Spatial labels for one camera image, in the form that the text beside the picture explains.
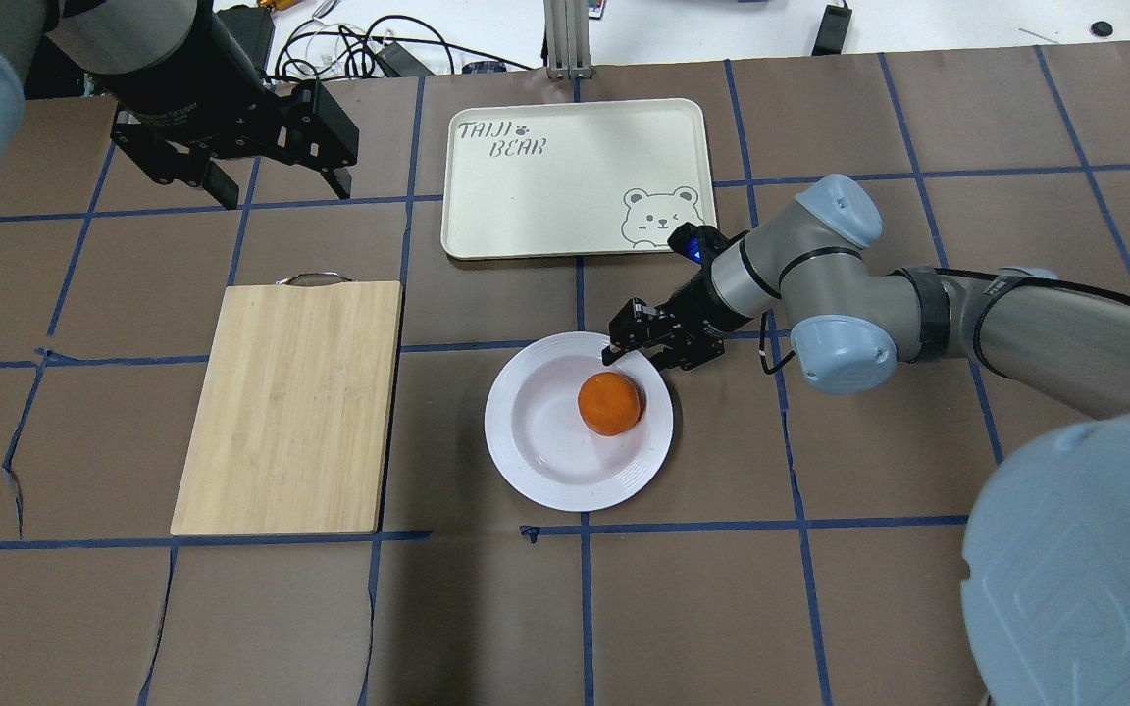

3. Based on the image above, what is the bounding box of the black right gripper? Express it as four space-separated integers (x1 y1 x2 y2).
601 276 728 371

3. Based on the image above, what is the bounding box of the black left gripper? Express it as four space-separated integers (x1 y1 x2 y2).
108 20 360 210

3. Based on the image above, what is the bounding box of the orange fruit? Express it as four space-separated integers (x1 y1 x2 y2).
577 372 644 437

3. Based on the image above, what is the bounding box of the white ribbed plate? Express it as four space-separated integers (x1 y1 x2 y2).
484 331 676 511

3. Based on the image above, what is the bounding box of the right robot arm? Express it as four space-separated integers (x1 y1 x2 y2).
601 175 1130 705

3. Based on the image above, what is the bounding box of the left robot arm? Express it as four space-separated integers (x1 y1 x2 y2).
0 1 359 209

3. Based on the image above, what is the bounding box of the cream bear tray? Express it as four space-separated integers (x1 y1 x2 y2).
440 97 718 261

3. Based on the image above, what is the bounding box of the bamboo cutting board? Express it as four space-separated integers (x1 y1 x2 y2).
170 281 403 539

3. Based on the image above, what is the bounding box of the black power adapter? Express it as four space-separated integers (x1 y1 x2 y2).
810 1 852 56

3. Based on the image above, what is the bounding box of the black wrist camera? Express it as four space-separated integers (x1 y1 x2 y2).
667 223 731 269

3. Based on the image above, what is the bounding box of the aluminium frame post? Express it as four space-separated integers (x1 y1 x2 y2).
544 0 593 81

